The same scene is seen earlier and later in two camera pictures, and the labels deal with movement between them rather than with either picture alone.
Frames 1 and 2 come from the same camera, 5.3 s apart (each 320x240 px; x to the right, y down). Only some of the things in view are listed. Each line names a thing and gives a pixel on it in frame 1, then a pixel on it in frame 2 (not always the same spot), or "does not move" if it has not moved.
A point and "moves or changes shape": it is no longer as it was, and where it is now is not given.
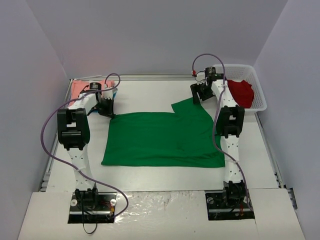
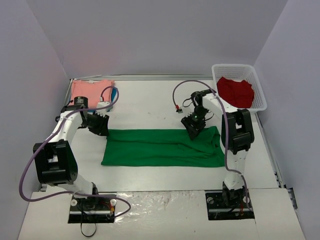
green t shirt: x=188 y=138 moves or changes shape
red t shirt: x=242 y=93 does not move
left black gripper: x=105 y=107 -> x=99 y=122
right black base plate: x=219 y=207 does not move
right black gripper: x=199 y=91 -> x=191 y=125
